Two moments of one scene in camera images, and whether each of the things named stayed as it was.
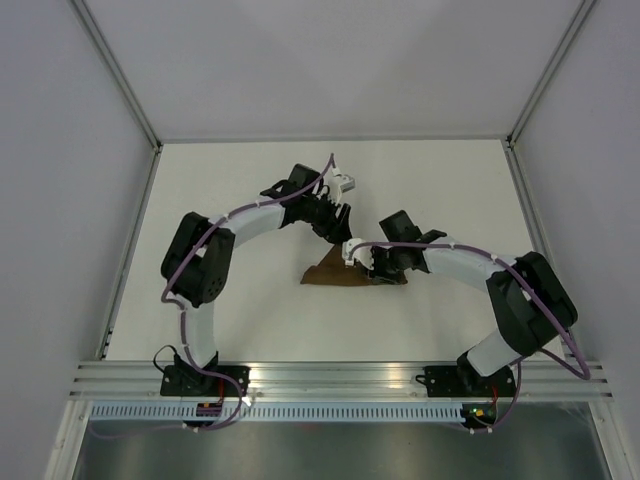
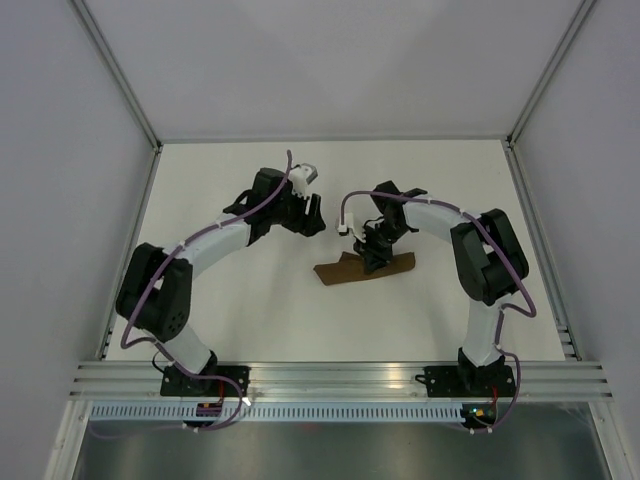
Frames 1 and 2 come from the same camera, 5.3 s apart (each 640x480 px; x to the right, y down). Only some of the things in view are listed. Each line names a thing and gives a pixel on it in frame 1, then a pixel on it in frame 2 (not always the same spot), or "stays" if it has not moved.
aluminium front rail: (142, 381) stays
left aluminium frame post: (117, 71) stays
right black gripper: (377, 275) to (373, 258)
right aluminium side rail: (537, 237) stays
